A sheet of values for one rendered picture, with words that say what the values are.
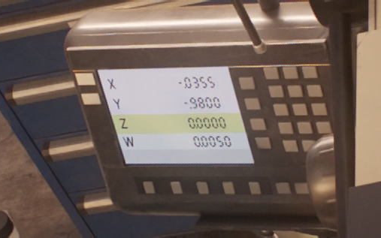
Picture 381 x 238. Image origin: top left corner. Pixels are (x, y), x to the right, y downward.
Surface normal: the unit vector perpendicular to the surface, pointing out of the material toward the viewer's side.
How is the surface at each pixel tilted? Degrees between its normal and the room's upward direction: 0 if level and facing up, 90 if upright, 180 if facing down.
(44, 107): 90
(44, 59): 90
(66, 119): 90
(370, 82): 0
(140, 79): 71
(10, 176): 0
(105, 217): 90
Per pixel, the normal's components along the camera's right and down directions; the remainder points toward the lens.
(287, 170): -0.40, 0.50
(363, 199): -0.36, -0.65
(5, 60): -0.12, 0.74
